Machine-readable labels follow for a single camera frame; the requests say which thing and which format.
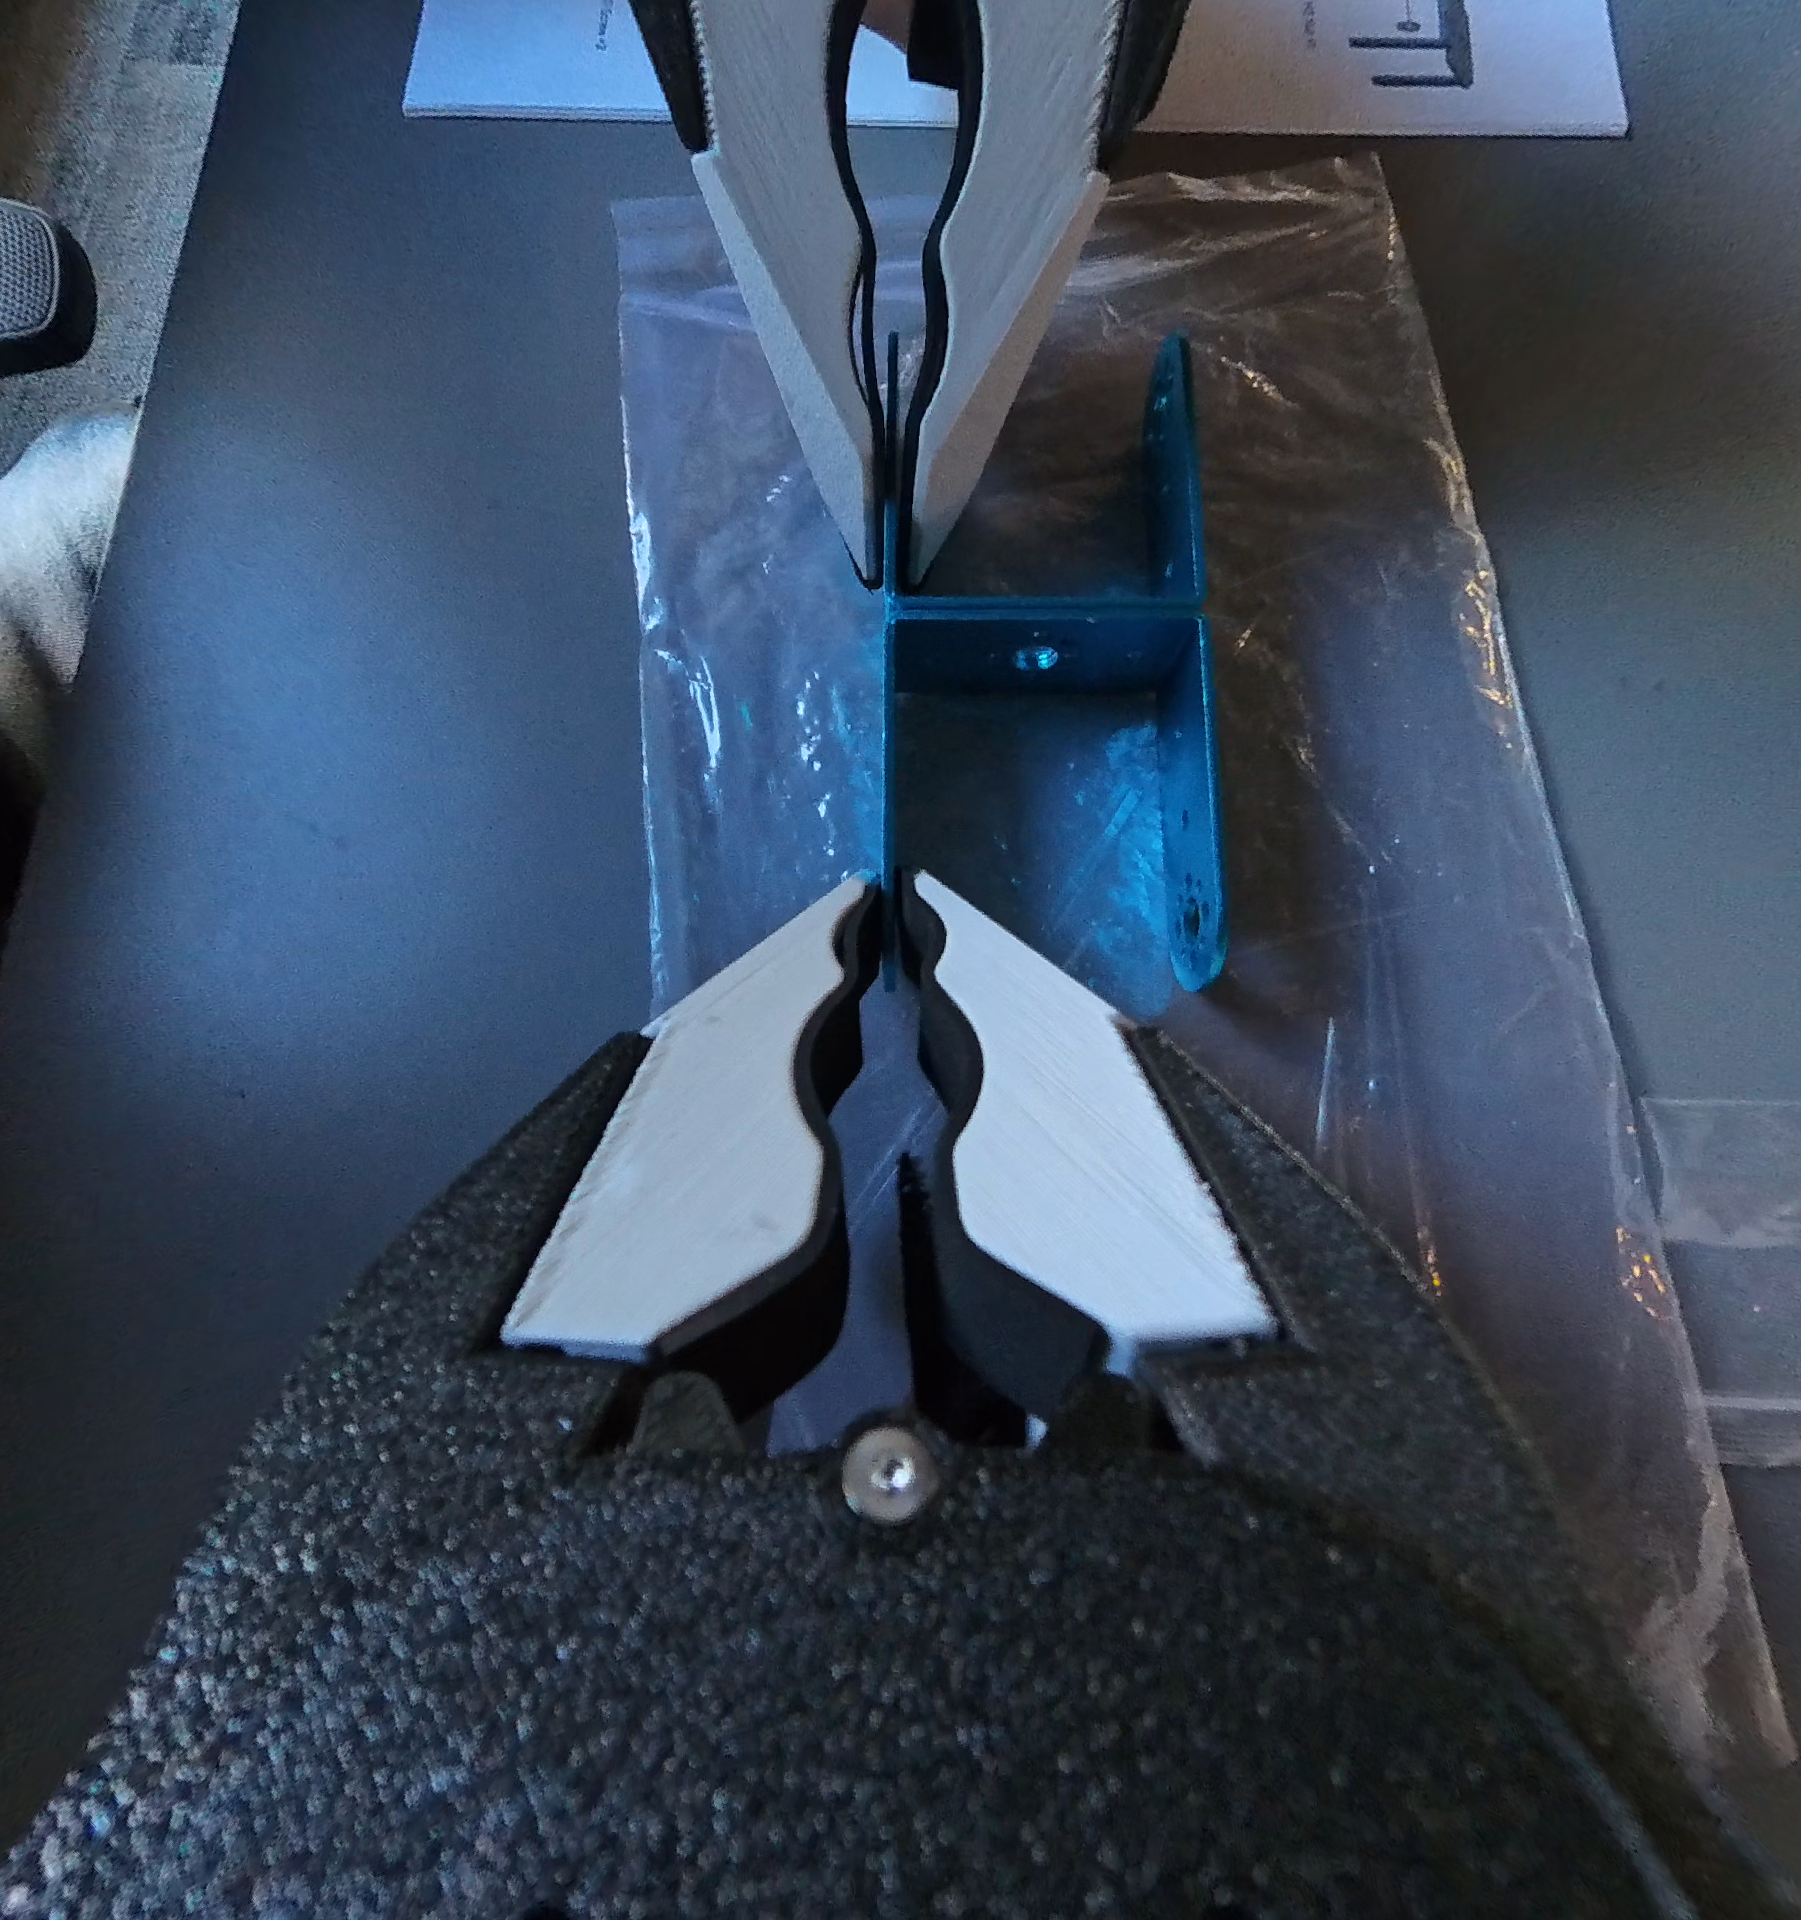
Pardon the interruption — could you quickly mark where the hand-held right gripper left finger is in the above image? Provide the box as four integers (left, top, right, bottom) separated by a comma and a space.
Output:
499, 876, 884, 1363

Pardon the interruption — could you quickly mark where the large clear plastic bag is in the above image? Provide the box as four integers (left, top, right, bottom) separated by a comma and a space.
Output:
1641, 1095, 1801, 1467
607, 150, 1801, 1789

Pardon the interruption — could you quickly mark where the person's clothed body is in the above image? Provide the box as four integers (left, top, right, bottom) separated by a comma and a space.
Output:
0, 392, 144, 1052

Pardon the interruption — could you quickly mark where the blue metal U bracket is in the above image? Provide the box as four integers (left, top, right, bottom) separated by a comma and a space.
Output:
884, 331, 1206, 616
880, 596, 1234, 995

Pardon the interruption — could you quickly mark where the grey desk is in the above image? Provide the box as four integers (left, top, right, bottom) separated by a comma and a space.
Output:
0, 0, 1801, 1920

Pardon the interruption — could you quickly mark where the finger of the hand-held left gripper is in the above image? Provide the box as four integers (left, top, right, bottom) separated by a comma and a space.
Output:
904, 0, 1121, 583
687, 0, 902, 583

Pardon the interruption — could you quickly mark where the black office chair with armrests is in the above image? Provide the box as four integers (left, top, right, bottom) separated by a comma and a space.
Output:
0, 187, 102, 395

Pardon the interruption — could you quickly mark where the white instruction manual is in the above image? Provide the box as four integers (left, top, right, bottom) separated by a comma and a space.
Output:
402, 0, 1633, 142

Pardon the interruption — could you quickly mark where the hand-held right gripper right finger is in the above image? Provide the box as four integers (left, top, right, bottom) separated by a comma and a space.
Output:
912, 870, 1281, 1379

